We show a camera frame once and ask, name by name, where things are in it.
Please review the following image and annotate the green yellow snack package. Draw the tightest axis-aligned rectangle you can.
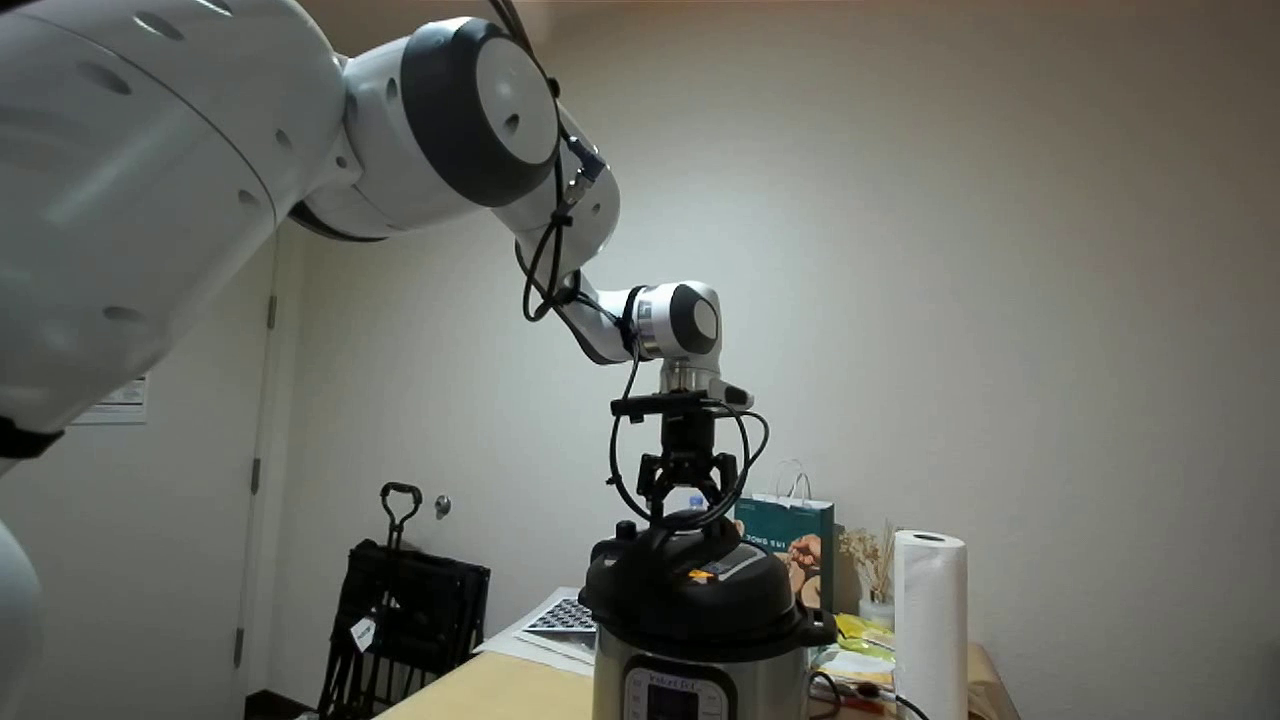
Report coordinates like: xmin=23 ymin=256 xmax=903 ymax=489
xmin=830 ymin=607 xmax=900 ymax=659

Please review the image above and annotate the white paper towel roll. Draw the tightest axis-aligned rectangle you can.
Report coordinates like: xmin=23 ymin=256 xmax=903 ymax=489
xmin=887 ymin=522 xmax=975 ymax=720

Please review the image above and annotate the black folding crate cart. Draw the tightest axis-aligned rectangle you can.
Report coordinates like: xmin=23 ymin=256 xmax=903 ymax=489
xmin=316 ymin=474 xmax=495 ymax=720

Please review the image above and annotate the stainless rice cooker base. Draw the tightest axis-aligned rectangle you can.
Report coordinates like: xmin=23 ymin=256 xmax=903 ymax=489
xmin=593 ymin=623 xmax=819 ymax=720

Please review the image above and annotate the black cooker power cord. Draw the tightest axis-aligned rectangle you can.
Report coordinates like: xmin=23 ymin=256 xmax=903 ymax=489
xmin=805 ymin=666 xmax=933 ymax=720

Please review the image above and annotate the green paper gift bag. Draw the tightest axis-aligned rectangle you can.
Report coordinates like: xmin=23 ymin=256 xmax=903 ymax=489
xmin=734 ymin=471 xmax=846 ymax=614

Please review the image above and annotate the beige crumpled paper bag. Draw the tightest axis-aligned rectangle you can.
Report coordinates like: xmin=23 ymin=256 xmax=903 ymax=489
xmin=838 ymin=520 xmax=897 ymax=614

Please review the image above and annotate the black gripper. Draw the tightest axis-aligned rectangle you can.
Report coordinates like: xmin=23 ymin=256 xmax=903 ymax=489
xmin=634 ymin=409 xmax=745 ymax=520

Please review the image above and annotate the black white patterned board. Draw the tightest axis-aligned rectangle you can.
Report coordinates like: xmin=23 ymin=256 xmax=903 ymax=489
xmin=519 ymin=593 xmax=599 ymax=643

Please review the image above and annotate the black rice cooker lid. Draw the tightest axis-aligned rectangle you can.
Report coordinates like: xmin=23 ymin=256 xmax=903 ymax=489
xmin=579 ymin=508 xmax=841 ymax=659

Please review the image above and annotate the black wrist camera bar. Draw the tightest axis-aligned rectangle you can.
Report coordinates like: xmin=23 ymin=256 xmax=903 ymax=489
xmin=608 ymin=388 xmax=757 ymax=420

